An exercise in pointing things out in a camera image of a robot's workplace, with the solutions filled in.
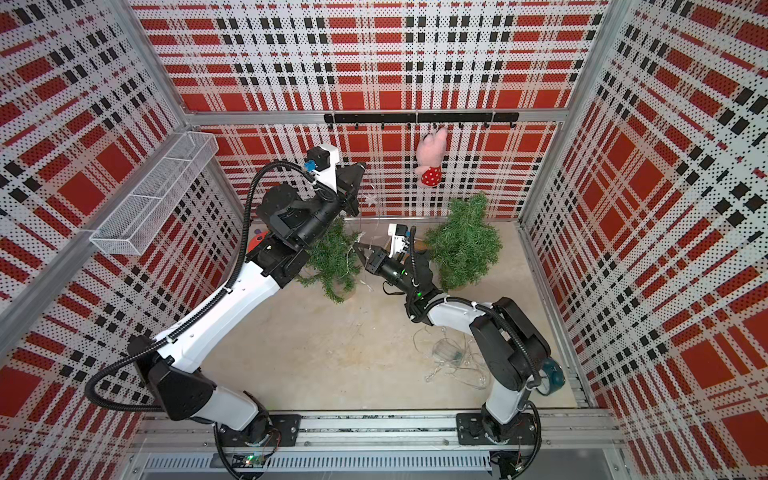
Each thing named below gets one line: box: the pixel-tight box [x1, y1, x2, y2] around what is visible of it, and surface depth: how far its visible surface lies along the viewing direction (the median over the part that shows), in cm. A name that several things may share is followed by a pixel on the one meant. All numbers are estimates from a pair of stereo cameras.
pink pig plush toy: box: [414, 127, 448, 187], surface depth 97 cm
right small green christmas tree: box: [423, 191, 503, 291], surface depth 84 cm
